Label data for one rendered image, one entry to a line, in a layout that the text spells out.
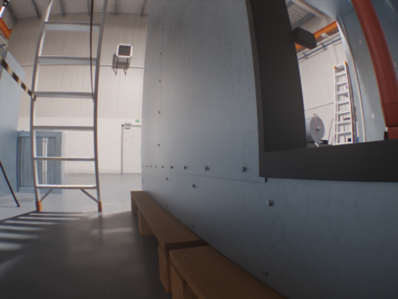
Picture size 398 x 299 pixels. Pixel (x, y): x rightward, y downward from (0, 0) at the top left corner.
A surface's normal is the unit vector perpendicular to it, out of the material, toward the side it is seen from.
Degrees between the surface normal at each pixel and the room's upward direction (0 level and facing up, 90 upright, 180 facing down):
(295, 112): 90
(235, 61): 90
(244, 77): 90
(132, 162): 90
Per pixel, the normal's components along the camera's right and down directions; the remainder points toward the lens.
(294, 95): 0.36, -0.07
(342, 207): -0.93, -0.01
